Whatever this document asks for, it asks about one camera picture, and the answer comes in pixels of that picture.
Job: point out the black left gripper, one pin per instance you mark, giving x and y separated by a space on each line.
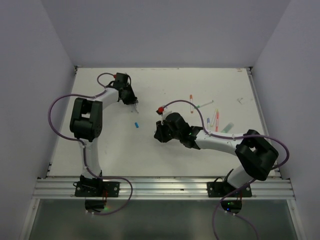
132 99

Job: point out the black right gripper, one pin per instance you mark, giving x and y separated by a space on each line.
159 133

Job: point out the grey capped white pen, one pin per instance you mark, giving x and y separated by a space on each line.
136 108

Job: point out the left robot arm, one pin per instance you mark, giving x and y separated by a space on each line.
86 124

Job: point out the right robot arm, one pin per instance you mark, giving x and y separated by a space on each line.
255 154

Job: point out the green capped white pen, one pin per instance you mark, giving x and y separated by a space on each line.
204 104

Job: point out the purple capped white pen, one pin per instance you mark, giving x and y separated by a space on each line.
208 123

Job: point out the yellow capped white pen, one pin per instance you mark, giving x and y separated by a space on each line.
213 119

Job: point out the pink capped pen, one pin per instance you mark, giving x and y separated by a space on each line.
217 121

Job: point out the green highlighter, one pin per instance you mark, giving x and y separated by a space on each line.
228 127

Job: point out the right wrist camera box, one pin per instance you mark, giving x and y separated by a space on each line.
163 112

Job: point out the aluminium front rail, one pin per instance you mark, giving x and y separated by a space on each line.
179 188

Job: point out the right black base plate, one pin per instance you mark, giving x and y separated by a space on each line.
218 189

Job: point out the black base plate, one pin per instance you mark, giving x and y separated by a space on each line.
218 189
96 188

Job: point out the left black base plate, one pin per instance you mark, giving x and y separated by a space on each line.
96 188

